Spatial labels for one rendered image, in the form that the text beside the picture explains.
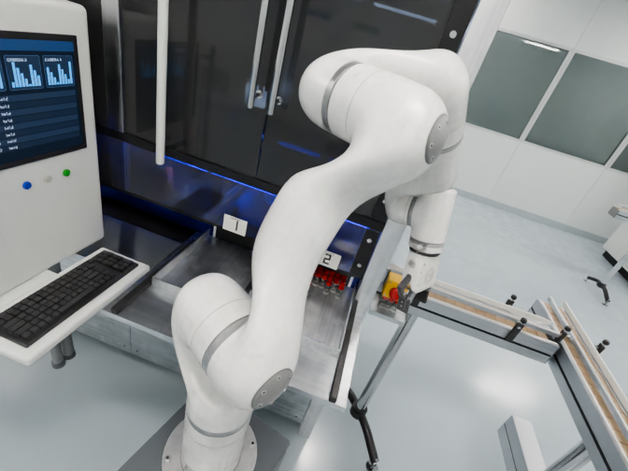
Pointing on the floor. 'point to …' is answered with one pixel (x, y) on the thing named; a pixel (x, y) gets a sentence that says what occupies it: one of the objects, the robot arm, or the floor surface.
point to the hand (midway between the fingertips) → (412, 303)
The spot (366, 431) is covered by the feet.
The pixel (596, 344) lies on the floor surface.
